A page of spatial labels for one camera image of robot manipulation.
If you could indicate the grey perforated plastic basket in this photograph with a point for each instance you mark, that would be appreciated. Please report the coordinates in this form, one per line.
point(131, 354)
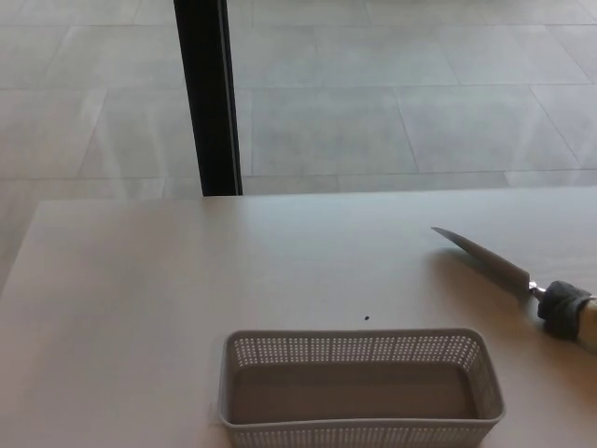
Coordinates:
point(350, 394)

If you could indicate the black vertical frame post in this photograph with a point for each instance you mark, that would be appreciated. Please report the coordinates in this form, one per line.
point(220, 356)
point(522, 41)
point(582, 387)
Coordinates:
point(207, 93)

